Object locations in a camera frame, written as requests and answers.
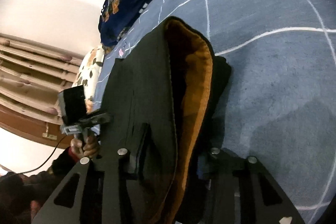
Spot left hand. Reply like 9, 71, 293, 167
70, 135, 100, 159

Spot brown wooden bed frame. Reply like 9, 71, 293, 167
1, 106, 72, 149

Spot blue grid bed sheet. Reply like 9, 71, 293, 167
94, 0, 335, 223

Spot black pants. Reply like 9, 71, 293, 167
101, 16, 231, 223

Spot beige floral curtain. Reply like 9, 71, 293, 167
1, 35, 82, 124

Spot white floral pillow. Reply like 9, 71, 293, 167
72, 46, 104, 113

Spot black cable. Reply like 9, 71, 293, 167
15, 134, 68, 175

